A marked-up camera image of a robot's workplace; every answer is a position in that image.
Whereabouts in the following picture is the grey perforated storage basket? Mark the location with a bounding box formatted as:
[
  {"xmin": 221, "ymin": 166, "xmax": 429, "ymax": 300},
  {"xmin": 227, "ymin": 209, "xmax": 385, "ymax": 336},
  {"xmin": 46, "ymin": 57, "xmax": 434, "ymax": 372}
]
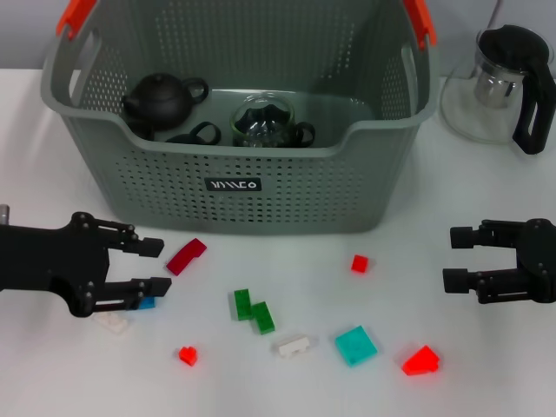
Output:
[{"xmin": 41, "ymin": 0, "xmax": 440, "ymax": 235}]

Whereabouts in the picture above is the thin grey background cable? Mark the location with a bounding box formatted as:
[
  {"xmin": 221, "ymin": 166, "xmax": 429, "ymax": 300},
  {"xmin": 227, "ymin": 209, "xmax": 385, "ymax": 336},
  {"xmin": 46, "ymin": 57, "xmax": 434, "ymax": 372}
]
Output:
[{"xmin": 486, "ymin": 0, "xmax": 505, "ymax": 31}]

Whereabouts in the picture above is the white rectangular building brick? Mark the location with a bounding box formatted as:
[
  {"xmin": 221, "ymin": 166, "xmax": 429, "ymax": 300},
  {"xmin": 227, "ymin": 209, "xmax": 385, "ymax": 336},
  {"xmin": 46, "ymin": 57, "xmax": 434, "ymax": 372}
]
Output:
[{"xmin": 273, "ymin": 333, "xmax": 312, "ymax": 360}]

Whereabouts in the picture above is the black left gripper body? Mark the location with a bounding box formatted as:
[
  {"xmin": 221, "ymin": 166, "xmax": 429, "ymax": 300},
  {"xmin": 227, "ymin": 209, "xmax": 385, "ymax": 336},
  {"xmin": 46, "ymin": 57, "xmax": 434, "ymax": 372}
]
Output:
[{"xmin": 0, "ymin": 211, "xmax": 114, "ymax": 318}]

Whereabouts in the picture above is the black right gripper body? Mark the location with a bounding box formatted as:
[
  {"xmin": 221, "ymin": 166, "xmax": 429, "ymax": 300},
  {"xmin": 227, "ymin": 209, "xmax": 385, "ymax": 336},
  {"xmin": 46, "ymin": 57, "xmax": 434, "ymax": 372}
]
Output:
[{"xmin": 514, "ymin": 218, "xmax": 556, "ymax": 304}]

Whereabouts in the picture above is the dark red curved brick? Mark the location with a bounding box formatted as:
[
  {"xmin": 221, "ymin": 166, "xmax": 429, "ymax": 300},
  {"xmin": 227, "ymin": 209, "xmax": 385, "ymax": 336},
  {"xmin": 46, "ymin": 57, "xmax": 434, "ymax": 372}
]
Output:
[{"xmin": 165, "ymin": 237, "xmax": 209, "ymax": 277}]

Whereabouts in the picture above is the glass pitcher with black handle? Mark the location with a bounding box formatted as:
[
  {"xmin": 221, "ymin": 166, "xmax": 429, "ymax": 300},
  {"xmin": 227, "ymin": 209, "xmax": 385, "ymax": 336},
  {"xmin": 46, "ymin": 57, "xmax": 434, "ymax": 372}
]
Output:
[{"xmin": 440, "ymin": 24, "xmax": 556, "ymax": 156}]

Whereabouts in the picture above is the orange basket handle clip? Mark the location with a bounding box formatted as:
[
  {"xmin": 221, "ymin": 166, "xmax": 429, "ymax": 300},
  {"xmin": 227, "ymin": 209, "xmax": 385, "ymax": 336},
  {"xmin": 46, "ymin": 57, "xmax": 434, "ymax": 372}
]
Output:
[
  {"xmin": 403, "ymin": 0, "xmax": 438, "ymax": 49},
  {"xmin": 56, "ymin": 0, "xmax": 97, "ymax": 40}
]

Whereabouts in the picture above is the black clay teapot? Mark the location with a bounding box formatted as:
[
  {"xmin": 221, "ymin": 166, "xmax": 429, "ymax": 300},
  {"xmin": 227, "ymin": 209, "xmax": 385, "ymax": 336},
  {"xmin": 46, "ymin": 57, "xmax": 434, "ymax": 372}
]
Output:
[{"xmin": 121, "ymin": 72, "xmax": 210, "ymax": 130}]

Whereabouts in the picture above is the red sloped roof brick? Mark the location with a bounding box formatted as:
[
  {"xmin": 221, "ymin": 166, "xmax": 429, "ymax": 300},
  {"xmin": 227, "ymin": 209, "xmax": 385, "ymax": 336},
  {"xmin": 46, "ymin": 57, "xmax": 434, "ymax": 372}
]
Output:
[{"xmin": 401, "ymin": 345, "xmax": 440, "ymax": 377}]

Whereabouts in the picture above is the green rectangular building brick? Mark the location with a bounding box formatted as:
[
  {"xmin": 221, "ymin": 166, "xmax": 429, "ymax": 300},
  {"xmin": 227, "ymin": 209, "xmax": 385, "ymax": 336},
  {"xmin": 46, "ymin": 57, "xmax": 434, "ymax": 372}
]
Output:
[
  {"xmin": 233, "ymin": 288, "xmax": 254, "ymax": 321},
  {"xmin": 250, "ymin": 301, "xmax": 277, "ymax": 336}
]

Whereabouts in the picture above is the teal square building plate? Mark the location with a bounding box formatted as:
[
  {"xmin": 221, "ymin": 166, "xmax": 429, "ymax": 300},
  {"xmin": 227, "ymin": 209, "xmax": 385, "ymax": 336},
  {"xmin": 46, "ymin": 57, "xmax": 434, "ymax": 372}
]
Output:
[{"xmin": 334, "ymin": 325, "xmax": 378, "ymax": 369}]

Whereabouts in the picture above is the white flat building plate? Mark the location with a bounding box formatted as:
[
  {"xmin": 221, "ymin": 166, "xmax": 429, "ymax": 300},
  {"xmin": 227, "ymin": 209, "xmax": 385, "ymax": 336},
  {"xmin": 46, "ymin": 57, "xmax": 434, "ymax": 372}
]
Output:
[{"xmin": 93, "ymin": 311, "xmax": 131, "ymax": 335}]

